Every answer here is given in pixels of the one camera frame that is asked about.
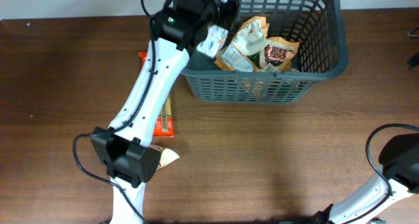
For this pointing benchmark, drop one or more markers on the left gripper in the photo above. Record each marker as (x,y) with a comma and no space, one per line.
(230,16)

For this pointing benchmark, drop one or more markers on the white tissue multipack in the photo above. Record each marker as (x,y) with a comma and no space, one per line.
(218,32)

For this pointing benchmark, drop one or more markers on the orange snack bag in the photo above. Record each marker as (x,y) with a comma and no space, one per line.
(252,50)

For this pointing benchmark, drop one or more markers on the orange spaghetti packet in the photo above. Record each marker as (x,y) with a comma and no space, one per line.
(164,122)

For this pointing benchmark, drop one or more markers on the brown white snack pouch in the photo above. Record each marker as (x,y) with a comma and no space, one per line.
(167,155)

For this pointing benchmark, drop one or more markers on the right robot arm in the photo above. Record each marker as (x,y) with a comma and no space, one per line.
(395,179)

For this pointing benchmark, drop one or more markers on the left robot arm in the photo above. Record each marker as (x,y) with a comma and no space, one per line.
(125,146)

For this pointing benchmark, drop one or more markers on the grey plastic basket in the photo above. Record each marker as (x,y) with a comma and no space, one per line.
(317,25)

